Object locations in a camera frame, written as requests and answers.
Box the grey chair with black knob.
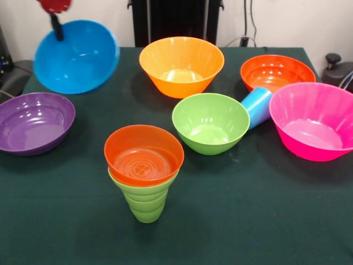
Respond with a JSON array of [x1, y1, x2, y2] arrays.
[[321, 53, 353, 92]]

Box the wide purple bowl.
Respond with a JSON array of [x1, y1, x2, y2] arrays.
[[0, 92, 76, 157]]

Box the black wall cable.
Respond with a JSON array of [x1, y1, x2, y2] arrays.
[[244, 0, 259, 47]]

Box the large pink bowl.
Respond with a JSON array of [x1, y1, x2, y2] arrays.
[[269, 82, 353, 163]]

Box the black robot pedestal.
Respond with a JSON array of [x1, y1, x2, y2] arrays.
[[127, 0, 224, 47]]

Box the white cable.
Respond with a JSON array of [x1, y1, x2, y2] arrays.
[[224, 35, 244, 47]]

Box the wide red-orange bowl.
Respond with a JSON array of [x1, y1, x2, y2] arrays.
[[239, 54, 317, 94]]

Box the small green bowl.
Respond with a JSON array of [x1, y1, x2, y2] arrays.
[[107, 166, 180, 204]]

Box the blue cup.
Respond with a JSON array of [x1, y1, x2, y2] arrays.
[[240, 87, 274, 130]]

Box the large green bowl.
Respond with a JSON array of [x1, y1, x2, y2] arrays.
[[172, 93, 251, 156]]

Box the blue bowl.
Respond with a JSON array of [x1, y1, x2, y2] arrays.
[[33, 19, 121, 95]]

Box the dark green tablecloth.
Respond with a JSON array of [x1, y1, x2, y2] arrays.
[[0, 46, 353, 265]]

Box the large yellow-orange bowl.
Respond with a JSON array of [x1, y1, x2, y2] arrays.
[[138, 36, 225, 99]]

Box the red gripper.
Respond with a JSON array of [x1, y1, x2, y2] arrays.
[[35, 0, 73, 42]]

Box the stack of green cups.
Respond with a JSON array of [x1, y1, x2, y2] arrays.
[[127, 193, 168, 224]]

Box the black equipment box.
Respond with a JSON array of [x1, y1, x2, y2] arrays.
[[0, 24, 14, 77]]

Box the small orange bowl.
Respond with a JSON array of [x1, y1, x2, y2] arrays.
[[103, 124, 185, 187]]

